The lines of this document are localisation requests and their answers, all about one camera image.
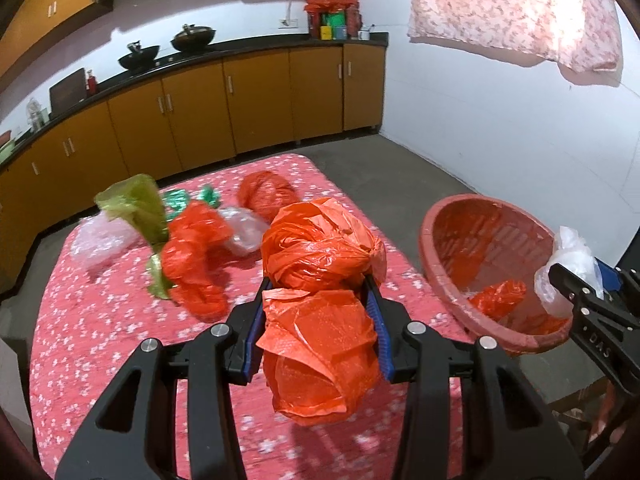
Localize red plastic basket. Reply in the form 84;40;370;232
419;194;573;356

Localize red floral tablecloth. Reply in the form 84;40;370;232
29;154;466;480

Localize black cooking pot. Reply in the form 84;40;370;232
118;42;161;72

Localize wooden upper cabinets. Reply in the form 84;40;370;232
0;0;108;78

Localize pink floral curtain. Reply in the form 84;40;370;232
406;0;623;73

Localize wooden cabinets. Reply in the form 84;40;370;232
0;41;387;293
0;0;108;78

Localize black kitchen countertop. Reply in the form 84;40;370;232
0;32;390;158

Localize olive green plastic wrapper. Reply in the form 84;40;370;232
95;174;177;302

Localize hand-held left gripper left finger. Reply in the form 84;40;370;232
55;280;273;480

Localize red bag over canisters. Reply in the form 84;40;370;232
304;0;360;13

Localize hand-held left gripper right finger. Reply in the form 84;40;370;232
362;275;586;480

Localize white plastic bag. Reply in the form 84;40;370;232
533;226;605;319

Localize dark cutting board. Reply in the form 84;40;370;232
48;67;87;113

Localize clear plastic jar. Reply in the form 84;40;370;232
26;97;48;131

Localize small clear plastic bag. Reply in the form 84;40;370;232
219;206;271;257

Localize wooden lower cabinets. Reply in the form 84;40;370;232
0;41;387;293

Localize large orange plastic bag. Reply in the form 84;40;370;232
256;197;388;427

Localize black wok with lid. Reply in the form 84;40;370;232
170;23;217;53

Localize clear bubble wrap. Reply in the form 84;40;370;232
69;211;138;275

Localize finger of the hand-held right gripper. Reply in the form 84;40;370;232
596;258;640;321
547;262;640;398

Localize wooden stool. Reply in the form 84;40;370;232
550;380;608;443

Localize green foil wrapper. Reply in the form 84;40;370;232
160;186;222;221

